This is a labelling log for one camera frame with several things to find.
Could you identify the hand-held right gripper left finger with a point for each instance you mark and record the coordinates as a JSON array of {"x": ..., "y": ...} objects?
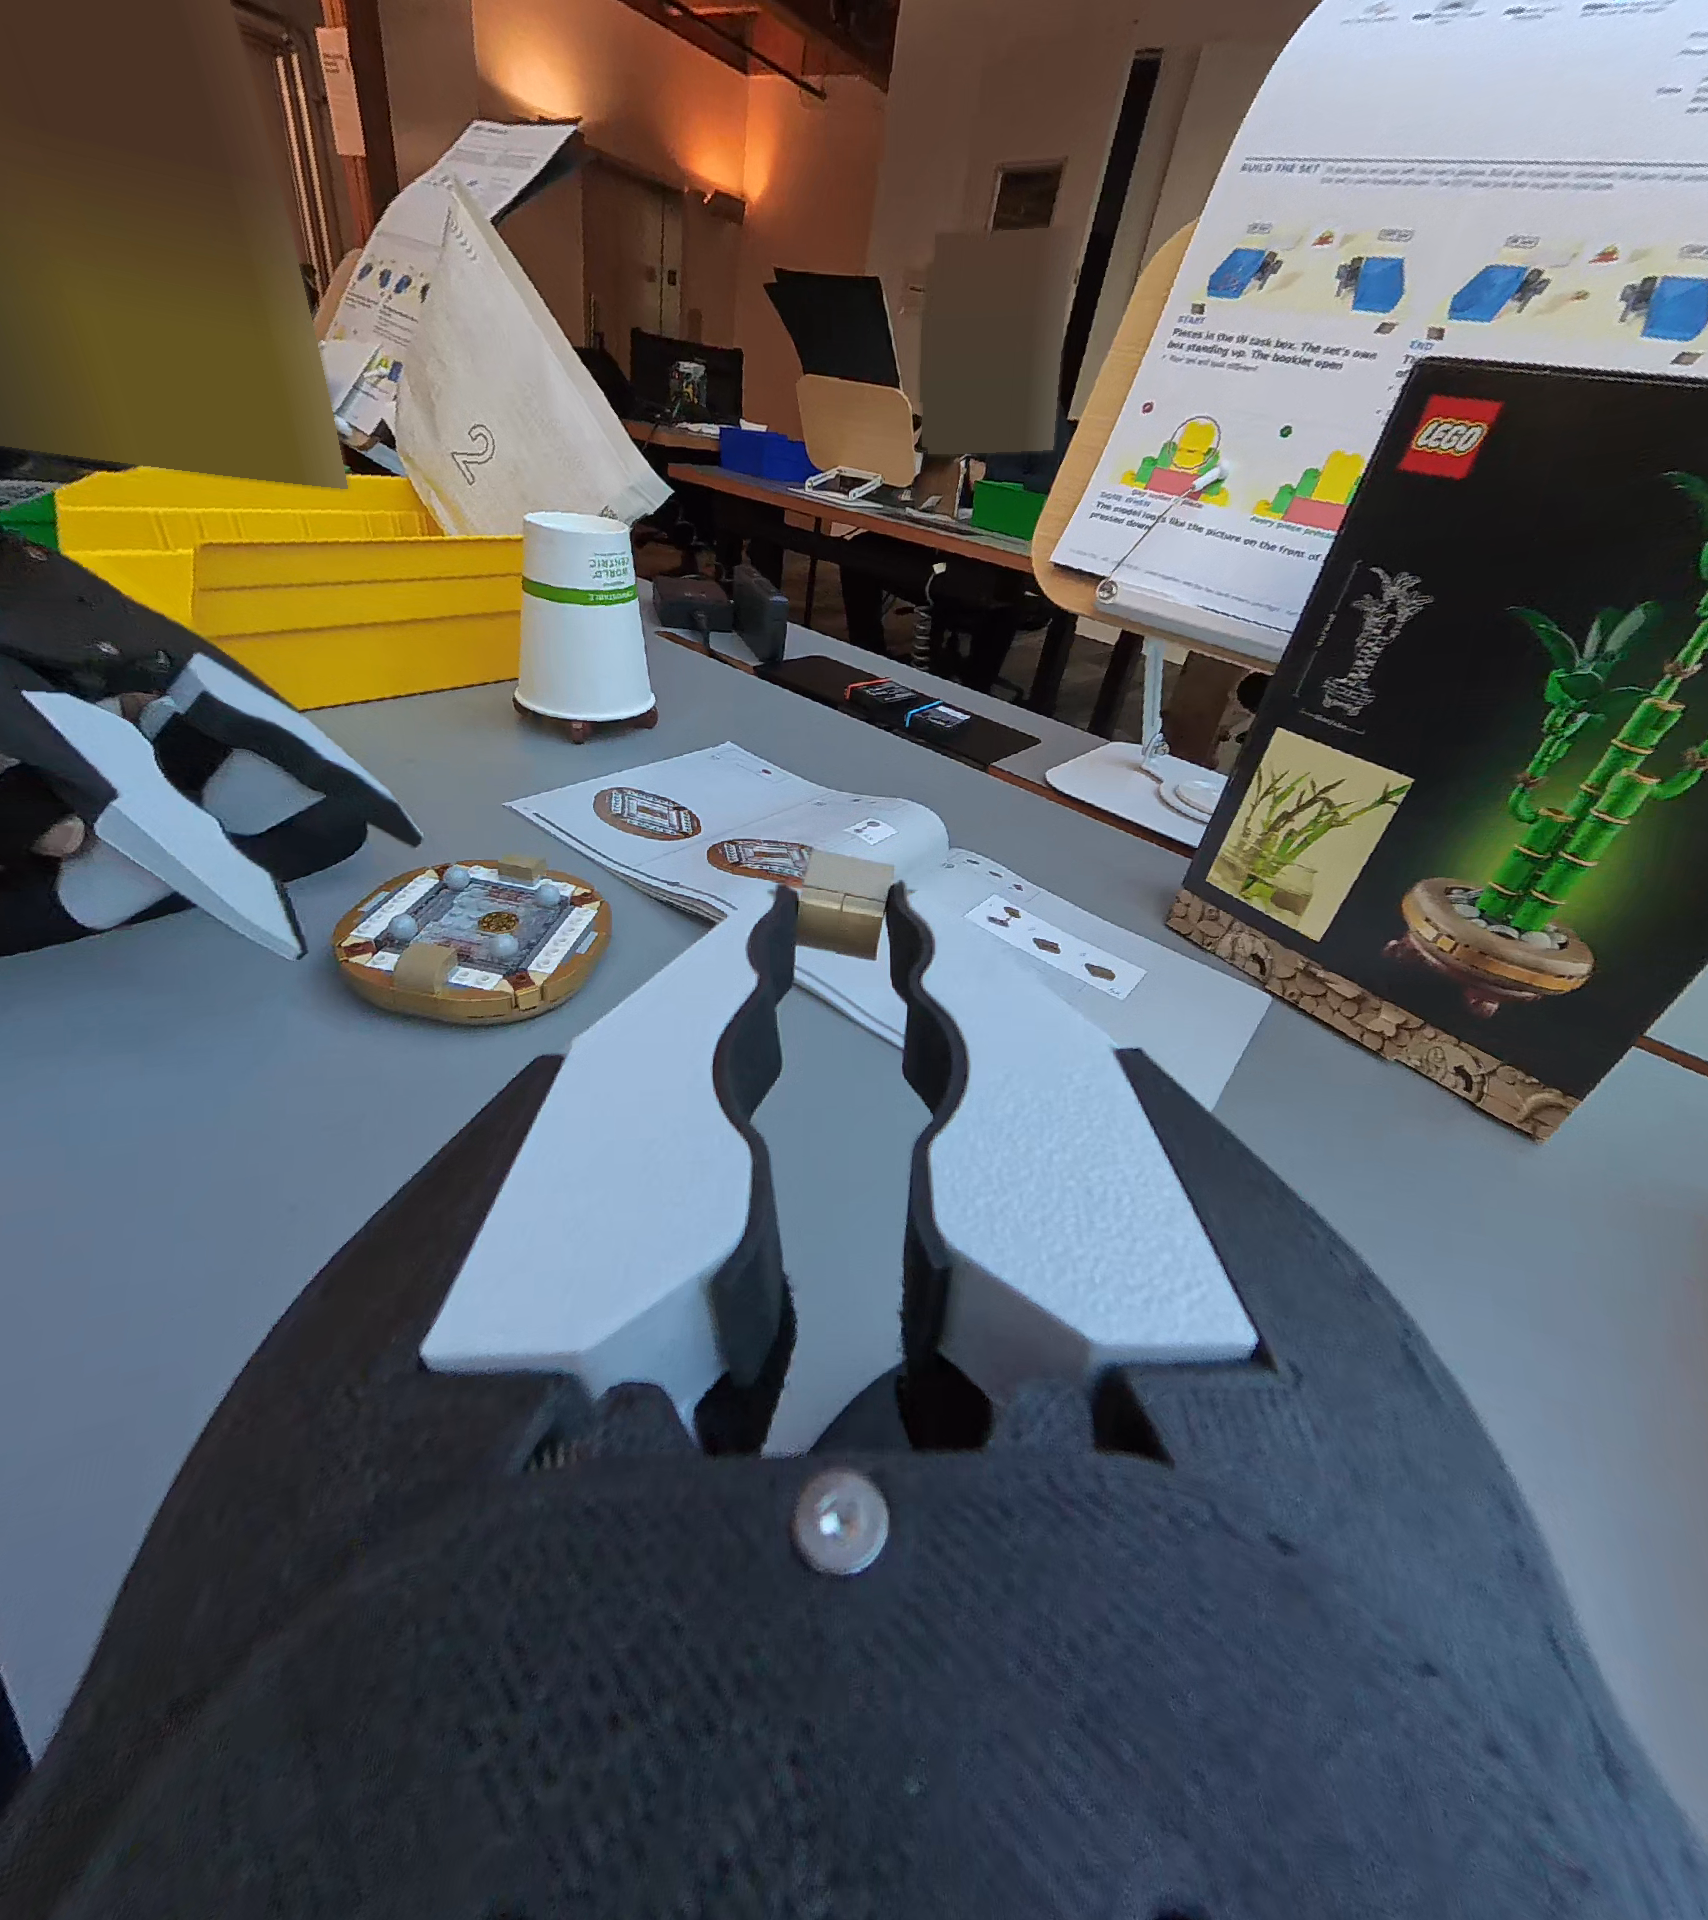
[{"x": 599, "y": 1201}]

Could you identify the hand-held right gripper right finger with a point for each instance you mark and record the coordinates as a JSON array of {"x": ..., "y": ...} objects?
[{"x": 1064, "y": 1201}]

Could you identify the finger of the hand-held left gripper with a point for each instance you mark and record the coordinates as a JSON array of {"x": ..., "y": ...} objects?
[
  {"x": 178, "y": 840},
  {"x": 262, "y": 794}
]

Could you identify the round tan lego base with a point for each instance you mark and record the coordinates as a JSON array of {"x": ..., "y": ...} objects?
[{"x": 473, "y": 945}]

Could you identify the tan lego block piece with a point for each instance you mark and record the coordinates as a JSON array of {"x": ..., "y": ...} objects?
[{"x": 842, "y": 908}]

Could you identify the reddish brown lego feet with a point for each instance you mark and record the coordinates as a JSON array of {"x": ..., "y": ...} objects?
[{"x": 576, "y": 730}]

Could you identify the open lego instruction booklet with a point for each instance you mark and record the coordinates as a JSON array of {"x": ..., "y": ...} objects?
[{"x": 795, "y": 818}]

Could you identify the black lego bamboo set box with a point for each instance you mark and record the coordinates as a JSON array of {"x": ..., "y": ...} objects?
[{"x": 1395, "y": 601}]

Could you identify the green plastic bin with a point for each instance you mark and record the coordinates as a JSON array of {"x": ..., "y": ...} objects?
[
  {"x": 29, "y": 523},
  {"x": 1006, "y": 511}
]

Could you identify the yellow plastic bin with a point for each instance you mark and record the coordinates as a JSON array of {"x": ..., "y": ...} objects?
[{"x": 345, "y": 645}]

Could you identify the white paper cup green band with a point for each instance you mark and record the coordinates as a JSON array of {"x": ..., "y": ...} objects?
[{"x": 584, "y": 631}]

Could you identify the instruction sheet on stand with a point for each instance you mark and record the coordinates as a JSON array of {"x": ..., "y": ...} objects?
[{"x": 1108, "y": 781}]

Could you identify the black desk mat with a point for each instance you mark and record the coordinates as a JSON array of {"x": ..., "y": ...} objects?
[{"x": 996, "y": 743}]

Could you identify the black device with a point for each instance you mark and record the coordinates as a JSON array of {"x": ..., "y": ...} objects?
[
  {"x": 688, "y": 605},
  {"x": 761, "y": 615}
]

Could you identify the white numbered paper bag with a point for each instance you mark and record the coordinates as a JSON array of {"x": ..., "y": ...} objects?
[{"x": 525, "y": 390}]

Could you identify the small black box blue stripe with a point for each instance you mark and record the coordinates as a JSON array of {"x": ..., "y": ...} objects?
[{"x": 945, "y": 717}]

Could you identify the small black box orange stripe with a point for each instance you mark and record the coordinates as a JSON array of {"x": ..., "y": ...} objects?
[{"x": 885, "y": 696}]

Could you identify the black monitor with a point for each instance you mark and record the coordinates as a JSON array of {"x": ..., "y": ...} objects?
[{"x": 658, "y": 368}]

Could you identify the blue plastic bin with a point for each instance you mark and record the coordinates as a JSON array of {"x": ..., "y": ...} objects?
[{"x": 765, "y": 454}]

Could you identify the long wooden table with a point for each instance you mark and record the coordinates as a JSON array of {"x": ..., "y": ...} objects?
[{"x": 855, "y": 523}]

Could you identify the printed paper sheet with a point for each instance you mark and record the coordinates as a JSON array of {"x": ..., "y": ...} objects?
[{"x": 495, "y": 159}]

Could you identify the light wooden chair back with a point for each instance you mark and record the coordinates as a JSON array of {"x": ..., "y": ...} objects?
[{"x": 855, "y": 428}]

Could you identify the black panel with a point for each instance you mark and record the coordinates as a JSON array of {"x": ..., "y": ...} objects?
[{"x": 833, "y": 323}]

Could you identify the printed task instruction sheet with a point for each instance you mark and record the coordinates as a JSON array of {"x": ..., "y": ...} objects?
[{"x": 1468, "y": 150}]

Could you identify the white frame part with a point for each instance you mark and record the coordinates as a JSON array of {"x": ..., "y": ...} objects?
[{"x": 838, "y": 483}]

